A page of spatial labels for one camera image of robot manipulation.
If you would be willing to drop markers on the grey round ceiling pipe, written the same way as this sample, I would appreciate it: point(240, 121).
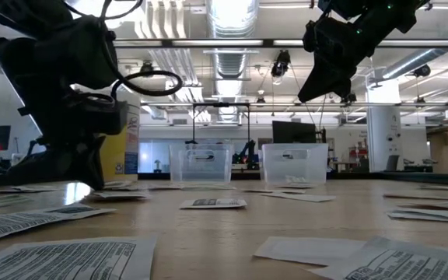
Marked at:
point(422, 58)

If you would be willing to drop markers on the plain white packet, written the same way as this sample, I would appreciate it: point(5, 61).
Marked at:
point(305, 250)

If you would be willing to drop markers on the black background station frame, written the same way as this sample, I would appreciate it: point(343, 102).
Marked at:
point(221, 104)

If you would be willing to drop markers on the yellow disinfecting wipes canister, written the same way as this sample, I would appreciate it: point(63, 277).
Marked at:
point(124, 155)

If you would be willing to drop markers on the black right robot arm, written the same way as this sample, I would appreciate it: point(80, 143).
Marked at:
point(383, 15)

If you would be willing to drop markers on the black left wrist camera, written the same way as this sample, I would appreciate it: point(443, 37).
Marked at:
point(111, 116)

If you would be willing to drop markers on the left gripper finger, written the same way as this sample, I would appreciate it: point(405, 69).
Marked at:
point(89, 163)
point(45, 169)

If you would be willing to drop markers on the white round column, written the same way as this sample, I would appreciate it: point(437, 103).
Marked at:
point(383, 136)

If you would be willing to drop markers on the black background robot arm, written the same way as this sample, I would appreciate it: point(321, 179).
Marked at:
point(249, 149)

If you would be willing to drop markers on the clear plastic bin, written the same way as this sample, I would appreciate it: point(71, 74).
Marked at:
point(294, 163)
point(200, 171)

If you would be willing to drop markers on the silver ceiling air duct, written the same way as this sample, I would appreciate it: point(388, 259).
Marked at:
point(229, 66)

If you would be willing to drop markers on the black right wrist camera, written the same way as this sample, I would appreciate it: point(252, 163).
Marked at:
point(310, 37)

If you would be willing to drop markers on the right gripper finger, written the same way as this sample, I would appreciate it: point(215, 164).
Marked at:
point(311, 81)
point(333, 79)

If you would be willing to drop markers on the grey office chair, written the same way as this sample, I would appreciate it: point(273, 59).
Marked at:
point(393, 163)

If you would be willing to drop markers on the black overhead camera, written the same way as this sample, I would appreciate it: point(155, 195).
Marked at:
point(281, 64)

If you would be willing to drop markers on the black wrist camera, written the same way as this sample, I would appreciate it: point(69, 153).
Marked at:
point(310, 37)
point(111, 116)

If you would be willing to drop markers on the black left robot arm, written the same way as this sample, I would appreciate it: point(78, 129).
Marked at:
point(53, 46)

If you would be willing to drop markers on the black monitor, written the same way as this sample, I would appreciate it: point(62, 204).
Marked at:
point(294, 132)

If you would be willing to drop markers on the black ceiling camera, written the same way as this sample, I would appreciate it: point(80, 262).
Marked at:
point(348, 98)
point(422, 70)
point(146, 68)

